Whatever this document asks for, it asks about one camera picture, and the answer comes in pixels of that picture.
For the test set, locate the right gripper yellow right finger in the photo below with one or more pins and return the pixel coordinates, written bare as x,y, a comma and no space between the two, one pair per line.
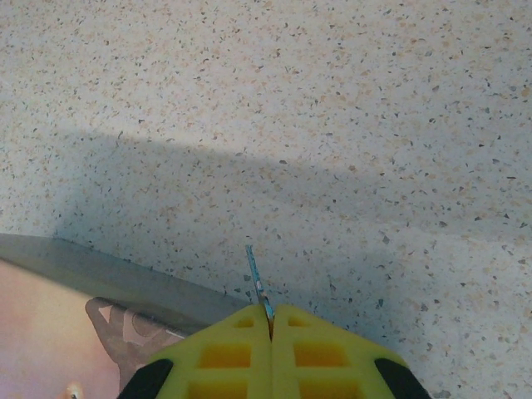
324,353

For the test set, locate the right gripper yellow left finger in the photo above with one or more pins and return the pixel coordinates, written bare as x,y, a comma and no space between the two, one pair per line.
232,353

